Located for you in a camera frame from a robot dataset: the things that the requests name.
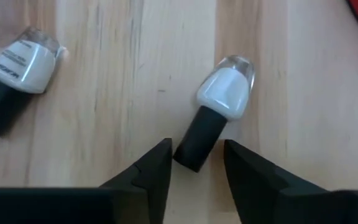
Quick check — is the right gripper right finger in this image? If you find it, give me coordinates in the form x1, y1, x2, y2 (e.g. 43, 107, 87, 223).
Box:
223, 139, 328, 224

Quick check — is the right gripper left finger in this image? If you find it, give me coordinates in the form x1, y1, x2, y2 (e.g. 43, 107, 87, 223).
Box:
99, 138, 173, 224

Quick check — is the white nail polish bottle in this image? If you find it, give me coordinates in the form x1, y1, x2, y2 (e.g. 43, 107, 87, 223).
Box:
0, 26, 67, 144
172, 54, 257, 174

